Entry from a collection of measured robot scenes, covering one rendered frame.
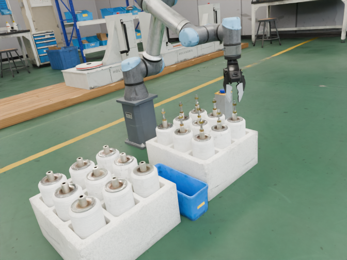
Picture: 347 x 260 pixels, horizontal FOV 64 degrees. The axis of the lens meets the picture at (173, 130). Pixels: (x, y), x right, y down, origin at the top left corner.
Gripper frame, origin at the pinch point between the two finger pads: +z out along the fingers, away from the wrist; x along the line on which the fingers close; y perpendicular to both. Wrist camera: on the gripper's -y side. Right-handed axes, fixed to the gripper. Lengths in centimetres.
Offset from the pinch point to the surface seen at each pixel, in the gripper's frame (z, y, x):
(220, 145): 16.3, -12.1, 9.2
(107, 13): -55, 542, 174
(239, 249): 35, -53, 10
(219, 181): 28.7, -21.2, 11.6
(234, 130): 13.5, -3.9, 1.4
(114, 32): -26, 224, 97
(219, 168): 22.7, -20.9, 11.3
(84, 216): 11, -59, 55
